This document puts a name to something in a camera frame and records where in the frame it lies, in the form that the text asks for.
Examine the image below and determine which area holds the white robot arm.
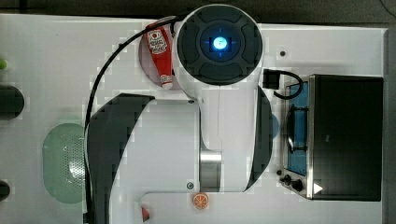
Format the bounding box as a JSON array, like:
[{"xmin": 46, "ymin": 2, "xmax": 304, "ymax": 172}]
[{"xmin": 85, "ymin": 4, "xmax": 273, "ymax": 224}]

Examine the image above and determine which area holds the black toaster oven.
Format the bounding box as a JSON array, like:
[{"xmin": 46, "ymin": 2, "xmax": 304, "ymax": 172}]
[{"xmin": 279, "ymin": 75, "xmax": 384, "ymax": 202}]

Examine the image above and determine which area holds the grey round plate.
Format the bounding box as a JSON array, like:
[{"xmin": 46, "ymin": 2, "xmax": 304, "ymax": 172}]
[{"xmin": 139, "ymin": 35, "xmax": 180, "ymax": 90}]

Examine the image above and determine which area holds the blue round cup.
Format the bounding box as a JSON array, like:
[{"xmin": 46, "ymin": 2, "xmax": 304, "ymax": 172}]
[{"xmin": 272, "ymin": 114, "xmax": 279, "ymax": 139}]

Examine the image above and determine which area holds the red ketchup bottle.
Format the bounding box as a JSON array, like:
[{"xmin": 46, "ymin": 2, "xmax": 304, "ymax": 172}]
[{"xmin": 145, "ymin": 25, "xmax": 173, "ymax": 90}]

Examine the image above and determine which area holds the orange slice toy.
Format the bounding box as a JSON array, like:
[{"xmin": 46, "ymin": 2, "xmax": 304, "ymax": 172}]
[{"xmin": 192, "ymin": 192, "xmax": 208, "ymax": 210}]

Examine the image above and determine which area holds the watermelon slice toy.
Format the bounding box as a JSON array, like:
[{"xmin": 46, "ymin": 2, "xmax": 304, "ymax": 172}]
[{"xmin": 142, "ymin": 208, "xmax": 150, "ymax": 221}]

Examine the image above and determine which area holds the green perforated tray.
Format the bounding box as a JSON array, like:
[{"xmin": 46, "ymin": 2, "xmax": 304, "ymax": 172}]
[{"xmin": 42, "ymin": 123, "xmax": 85, "ymax": 203}]

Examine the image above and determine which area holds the black cylinder cup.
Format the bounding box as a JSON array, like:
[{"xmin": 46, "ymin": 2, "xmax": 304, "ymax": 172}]
[{"xmin": 0, "ymin": 85, "xmax": 24, "ymax": 120}]

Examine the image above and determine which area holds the black plug with cable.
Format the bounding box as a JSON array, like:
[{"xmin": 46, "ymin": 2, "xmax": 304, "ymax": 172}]
[{"xmin": 262, "ymin": 69, "xmax": 304, "ymax": 100}]

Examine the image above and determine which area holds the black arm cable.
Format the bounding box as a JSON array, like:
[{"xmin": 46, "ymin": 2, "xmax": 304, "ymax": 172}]
[{"xmin": 83, "ymin": 14, "xmax": 188, "ymax": 132}]

